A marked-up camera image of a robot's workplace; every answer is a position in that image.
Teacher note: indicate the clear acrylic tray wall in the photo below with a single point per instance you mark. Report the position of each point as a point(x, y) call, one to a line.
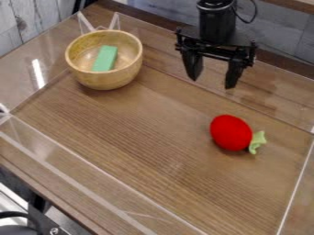
point(124, 158)

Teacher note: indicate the red plush strawberry toy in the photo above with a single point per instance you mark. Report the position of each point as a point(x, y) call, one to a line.
point(233, 134)

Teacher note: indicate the green rectangular stick block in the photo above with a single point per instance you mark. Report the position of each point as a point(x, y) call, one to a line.
point(106, 59)

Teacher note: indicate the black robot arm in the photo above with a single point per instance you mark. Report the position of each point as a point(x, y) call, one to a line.
point(217, 2)

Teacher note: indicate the black metal bracket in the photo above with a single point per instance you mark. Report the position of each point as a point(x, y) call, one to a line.
point(43, 224)

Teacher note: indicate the light wooden bowl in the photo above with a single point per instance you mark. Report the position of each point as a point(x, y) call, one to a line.
point(82, 52)

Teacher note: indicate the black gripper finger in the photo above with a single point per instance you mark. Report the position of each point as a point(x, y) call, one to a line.
point(234, 73)
point(193, 62)

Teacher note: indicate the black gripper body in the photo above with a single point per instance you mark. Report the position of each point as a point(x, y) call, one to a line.
point(214, 38)

